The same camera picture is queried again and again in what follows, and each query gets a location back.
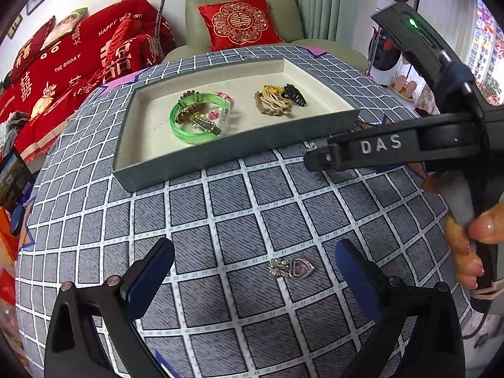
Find black hair clip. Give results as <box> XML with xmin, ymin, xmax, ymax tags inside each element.
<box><xmin>281</xmin><ymin>83</ymin><xmax>308</xmax><ymax>108</ymax></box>

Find grey braided lamp pole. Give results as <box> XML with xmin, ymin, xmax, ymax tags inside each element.
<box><xmin>155</xmin><ymin>0</ymin><xmax>175</xmax><ymax>60</ymax></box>

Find green translucent bangle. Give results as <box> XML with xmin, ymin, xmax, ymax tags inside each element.
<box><xmin>169</xmin><ymin>92</ymin><xmax>231</xmax><ymax>147</ymax></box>

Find pile of grey clothes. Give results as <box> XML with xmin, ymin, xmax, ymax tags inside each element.
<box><xmin>0</xmin><ymin>111</ymin><xmax>31</xmax><ymax>155</ymax></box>

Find purple heart silver pendant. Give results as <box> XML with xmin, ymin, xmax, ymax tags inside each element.
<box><xmin>268</xmin><ymin>257</ymin><xmax>314</xmax><ymax>280</ymax></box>

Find grey checked tablecloth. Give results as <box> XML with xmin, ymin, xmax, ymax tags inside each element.
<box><xmin>16</xmin><ymin>45</ymin><xmax>473</xmax><ymax>378</ymax></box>

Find brown braided bracelet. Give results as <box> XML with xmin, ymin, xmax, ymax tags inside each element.
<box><xmin>254</xmin><ymin>90</ymin><xmax>294</xmax><ymax>118</ymax></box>

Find blue lidded jar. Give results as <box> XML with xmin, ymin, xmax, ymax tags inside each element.
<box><xmin>10</xmin><ymin>205</ymin><xmax>27</xmax><ymax>238</ymax></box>

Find person's right hand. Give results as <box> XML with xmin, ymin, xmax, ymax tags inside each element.
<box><xmin>444</xmin><ymin>205</ymin><xmax>504</xmax><ymax>290</ymax></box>

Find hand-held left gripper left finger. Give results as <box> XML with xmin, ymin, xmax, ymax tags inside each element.
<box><xmin>43</xmin><ymin>237</ymin><xmax>176</xmax><ymax>378</ymax></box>

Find pink tabletop ornaments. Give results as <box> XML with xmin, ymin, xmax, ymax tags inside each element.
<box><xmin>393</xmin><ymin>72</ymin><xmax>419</xmax><ymax>98</ymax></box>

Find white floral pillow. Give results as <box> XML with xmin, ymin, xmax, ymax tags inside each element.
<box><xmin>41</xmin><ymin>7</ymin><xmax>88</xmax><ymax>49</ymax></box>

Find brown spiral hair tie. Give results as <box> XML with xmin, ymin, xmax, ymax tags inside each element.
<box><xmin>175</xmin><ymin>102</ymin><xmax>207</xmax><ymax>123</ymax></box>

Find pale green curtain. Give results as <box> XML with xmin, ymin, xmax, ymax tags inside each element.
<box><xmin>281</xmin><ymin>0</ymin><xmax>382</xmax><ymax>42</ymax></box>

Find yellow cord hair tie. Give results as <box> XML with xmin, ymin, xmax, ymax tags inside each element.
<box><xmin>262</xmin><ymin>84</ymin><xmax>294</xmax><ymax>105</ymax></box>

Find dark red square pillow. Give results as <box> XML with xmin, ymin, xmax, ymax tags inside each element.
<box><xmin>10</xmin><ymin>16</ymin><xmax>56</xmax><ymax>84</ymax></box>

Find grey tray with cream lining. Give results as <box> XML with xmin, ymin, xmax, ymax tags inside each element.
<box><xmin>114</xmin><ymin>56</ymin><xmax>361</xmax><ymax>193</ymax></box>

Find black picture box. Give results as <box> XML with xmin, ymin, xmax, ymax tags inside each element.
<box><xmin>0</xmin><ymin>152</ymin><xmax>35</xmax><ymax>214</ymax></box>

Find cream elastic hair tie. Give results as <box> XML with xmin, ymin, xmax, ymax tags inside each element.
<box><xmin>264</xmin><ymin>98</ymin><xmax>294</xmax><ymax>113</ymax></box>

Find silver metal hair clip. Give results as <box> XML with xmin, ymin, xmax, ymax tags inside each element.
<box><xmin>192</xmin><ymin>116</ymin><xmax>223</xmax><ymax>136</ymax></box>

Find red covered sofa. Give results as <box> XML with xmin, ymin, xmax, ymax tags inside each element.
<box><xmin>0</xmin><ymin>0</ymin><xmax>176</xmax><ymax>162</ymax></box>

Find black cable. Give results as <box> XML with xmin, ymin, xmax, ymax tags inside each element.
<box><xmin>464</xmin><ymin>310</ymin><xmax>497</xmax><ymax>348</ymax></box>

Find pink and yellow bracelet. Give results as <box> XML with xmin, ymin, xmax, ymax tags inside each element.
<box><xmin>207</xmin><ymin>90</ymin><xmax>236</xmax><ymax>121</ymax></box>

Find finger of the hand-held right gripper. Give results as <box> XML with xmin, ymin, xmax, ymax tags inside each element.
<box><xmin>304</xmin><ymin>112</ymin><xmax>483</xmax><ymax>172</ymax></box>

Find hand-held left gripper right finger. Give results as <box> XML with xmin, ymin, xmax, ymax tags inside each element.
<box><xmin>335</xmin><ymin>238</ymin><xmax>467</xmax><ymax>378</ymax></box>

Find red satin pillow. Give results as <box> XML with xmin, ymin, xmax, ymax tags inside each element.
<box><xmin>103</xmin><ymin>18</ymin><xmax>139</xmax><ymax>72</ymax></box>

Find red gold embroidered cushion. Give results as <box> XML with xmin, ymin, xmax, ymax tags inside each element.
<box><xmin>198</xmin><ymin>0</ymin><xmax>286</xmax><ymax>52</ymax></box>

